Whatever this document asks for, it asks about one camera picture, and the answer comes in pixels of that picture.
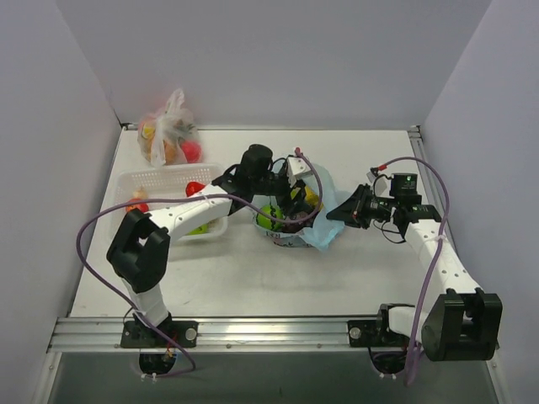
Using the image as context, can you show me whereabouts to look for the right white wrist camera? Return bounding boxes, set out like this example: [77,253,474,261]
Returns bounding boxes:
[367,165,392,183]

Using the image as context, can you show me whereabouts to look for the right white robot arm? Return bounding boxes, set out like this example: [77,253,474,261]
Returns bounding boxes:
[327,173,503,361]

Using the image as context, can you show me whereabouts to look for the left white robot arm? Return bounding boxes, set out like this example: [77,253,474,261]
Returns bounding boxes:
[106,144,314,346]

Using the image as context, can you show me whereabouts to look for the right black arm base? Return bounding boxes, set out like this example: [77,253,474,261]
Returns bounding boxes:
[347,319,408,348]

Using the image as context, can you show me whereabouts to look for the green apple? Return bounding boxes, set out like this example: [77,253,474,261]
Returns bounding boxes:
[189,224,209,236]

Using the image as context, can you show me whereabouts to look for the yellow banana bunch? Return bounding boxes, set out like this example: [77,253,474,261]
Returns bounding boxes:
[302,186,323,214]

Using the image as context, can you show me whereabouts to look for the green watermelon ball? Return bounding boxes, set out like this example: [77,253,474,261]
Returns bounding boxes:
[255,204,285,231]

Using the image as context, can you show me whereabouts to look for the white plastic basket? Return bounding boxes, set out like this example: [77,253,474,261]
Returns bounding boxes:
[104,163,228,244]

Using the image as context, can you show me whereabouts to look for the light blue plastic bag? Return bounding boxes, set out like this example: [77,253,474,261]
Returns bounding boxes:
[252,163,351,252]

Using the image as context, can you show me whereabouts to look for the aluminium front rail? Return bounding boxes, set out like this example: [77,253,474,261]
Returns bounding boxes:
[48,316,408,354]

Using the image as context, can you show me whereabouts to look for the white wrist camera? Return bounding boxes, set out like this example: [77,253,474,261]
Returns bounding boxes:
[286,147,314,187]
[367,165,392,183]

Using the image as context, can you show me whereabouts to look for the red apple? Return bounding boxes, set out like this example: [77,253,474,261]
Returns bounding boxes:
[125,189,149,213]

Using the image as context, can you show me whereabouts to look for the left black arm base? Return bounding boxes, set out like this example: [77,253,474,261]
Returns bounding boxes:
[120,318,199,349]

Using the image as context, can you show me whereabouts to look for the purple grape bunch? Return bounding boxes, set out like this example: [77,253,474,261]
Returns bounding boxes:
[280,211,315,234]

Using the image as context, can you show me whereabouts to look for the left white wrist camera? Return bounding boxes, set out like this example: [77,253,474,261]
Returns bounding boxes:
[286,147,314,187]

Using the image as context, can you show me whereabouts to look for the clear bag of fruits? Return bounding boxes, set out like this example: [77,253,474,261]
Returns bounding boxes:
[137,88,203,168]

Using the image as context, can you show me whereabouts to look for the red pear fruit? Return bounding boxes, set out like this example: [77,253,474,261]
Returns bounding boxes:
[184,181,205,197]

